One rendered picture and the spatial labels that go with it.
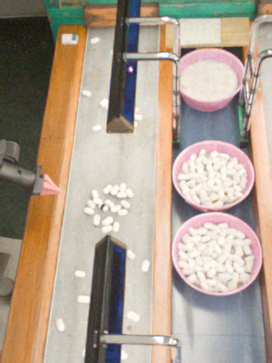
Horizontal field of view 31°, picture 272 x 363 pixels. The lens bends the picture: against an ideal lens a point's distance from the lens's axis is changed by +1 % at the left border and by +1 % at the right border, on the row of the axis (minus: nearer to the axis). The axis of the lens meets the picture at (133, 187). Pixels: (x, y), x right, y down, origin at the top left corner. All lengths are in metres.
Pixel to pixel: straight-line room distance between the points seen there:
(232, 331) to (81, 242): 0.53
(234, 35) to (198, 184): 0.67
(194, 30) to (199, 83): 0.24
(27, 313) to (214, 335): 0.55
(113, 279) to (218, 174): 0.68
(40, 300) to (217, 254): 0.55
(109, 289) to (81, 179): 0.65
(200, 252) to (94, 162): 0.49
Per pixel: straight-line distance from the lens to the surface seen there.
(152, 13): 2.07
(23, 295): 1.54
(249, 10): 2.14
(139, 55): 1.50
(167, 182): 1.64
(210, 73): 1.99
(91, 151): 1.76
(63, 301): 1.53
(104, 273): 1.13
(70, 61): 2.03
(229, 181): 1.68
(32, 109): 2.94
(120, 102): 1.40
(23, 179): 1.49
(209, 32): 2.07
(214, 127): 1.89
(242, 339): 1.55
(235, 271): 1.55
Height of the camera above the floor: 2.16
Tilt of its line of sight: 59 degrees down
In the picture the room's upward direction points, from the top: 8 degrees counter-clockwise
